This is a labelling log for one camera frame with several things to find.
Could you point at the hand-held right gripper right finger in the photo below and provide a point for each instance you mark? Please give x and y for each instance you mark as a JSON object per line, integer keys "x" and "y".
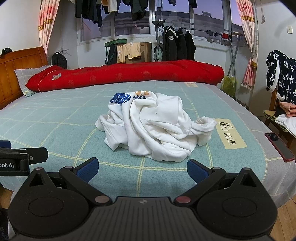
{"x": 196, "y": 170}

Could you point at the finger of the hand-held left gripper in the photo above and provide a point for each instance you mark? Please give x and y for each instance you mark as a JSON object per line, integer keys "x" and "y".
{"x": 38, "y": 154}
{"x": 5, "y": 144}

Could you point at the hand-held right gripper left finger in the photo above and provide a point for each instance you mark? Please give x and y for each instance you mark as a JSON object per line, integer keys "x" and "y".
{"x": 87, "y": 170}

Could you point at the white printed sweatshirt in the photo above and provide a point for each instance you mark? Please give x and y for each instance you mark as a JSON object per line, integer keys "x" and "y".
{"x": 157, "y": 129}

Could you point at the metal clothes drying rack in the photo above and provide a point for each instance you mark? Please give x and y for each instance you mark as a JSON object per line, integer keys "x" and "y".
{"x": 234, "y": 53}

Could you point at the row of hanging dark clothes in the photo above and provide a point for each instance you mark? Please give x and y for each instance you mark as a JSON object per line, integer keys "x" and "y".
{"x": 92, "y": 11}

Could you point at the green checked bed sheet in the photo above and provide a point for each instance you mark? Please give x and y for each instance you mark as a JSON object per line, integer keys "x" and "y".
{"x": 57, "y": 120}

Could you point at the grey checked pillow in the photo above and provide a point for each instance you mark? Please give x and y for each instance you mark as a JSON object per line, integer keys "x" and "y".
{"x": 23, "y": 78}

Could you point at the wooden headboard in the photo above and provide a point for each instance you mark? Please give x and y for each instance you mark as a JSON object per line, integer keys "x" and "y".
{"x": 13, "y": 69}

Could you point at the smartphone in red case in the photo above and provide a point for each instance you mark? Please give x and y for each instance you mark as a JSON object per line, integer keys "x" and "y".
{"x": 281, "y": 147}

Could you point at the yellow-green bag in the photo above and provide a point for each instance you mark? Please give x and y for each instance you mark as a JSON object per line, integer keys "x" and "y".
{"x": 229, "y": 85}

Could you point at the small black item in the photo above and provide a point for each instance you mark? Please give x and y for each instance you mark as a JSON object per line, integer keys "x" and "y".
{"x": 6, "y": 52}

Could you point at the black backpack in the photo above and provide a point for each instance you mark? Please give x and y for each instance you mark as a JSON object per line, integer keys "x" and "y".
{"x": 59, "y": 60}

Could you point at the white folded cloth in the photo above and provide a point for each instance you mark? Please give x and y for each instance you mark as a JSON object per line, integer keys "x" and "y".
{"x": 288, "y": 124}

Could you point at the red quilt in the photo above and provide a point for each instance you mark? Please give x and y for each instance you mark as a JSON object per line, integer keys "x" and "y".
{"x": 129, "y": 74}

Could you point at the wooden chair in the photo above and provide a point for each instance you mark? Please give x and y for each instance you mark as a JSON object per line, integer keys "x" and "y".
{"x": 274, "y": 99}

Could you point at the pink cloth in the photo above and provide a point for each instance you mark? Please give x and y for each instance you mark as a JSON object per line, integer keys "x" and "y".
{"x": 289, "y": 109}

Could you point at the teal hanging garment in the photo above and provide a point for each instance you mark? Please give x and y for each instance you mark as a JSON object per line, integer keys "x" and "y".
{"x": 157, "y": 53}

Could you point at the black jacket with round emblem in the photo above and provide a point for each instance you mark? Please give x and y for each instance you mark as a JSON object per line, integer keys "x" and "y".
{"x": 168, "y": 46}

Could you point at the beige flower shirt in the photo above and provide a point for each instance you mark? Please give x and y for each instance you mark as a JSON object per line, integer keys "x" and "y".
{"x": 131, "y": 51}

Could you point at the pink floral curtain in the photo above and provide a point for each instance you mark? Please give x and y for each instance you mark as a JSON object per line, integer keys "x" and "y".
{"x": 47, "y": 23}
{"x": 247, "y": 18}

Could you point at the dark star print garment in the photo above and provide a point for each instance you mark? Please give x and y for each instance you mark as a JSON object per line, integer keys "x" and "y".
{"x": 284, "y": 76}

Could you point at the cardboard box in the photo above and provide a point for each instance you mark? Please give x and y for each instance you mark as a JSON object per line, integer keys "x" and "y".
{"x": 145, "y": 52}

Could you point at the small red garment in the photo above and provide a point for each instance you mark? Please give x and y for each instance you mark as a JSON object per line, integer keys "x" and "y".
{"x": 225, "y": 36}

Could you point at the metal wall hook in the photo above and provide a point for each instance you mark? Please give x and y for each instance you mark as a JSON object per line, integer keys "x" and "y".
{"x": 63, "y": 49}

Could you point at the white wall switch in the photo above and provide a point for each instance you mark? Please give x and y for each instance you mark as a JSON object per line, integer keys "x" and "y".
{"x": 289, "y": 29}

